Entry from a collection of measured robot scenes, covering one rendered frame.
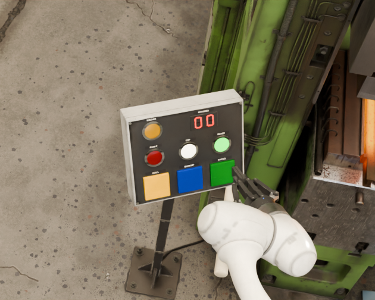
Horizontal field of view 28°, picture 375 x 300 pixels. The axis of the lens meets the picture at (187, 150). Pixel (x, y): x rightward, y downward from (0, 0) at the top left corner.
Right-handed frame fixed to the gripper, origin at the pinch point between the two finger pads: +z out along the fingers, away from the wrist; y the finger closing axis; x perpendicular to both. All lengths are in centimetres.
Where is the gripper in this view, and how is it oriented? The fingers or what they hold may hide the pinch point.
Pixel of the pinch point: (238, 177)
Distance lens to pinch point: 205.4
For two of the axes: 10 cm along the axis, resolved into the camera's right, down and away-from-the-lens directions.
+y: 9.5, -1.9, 2.4
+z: -3.0, -4.6, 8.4
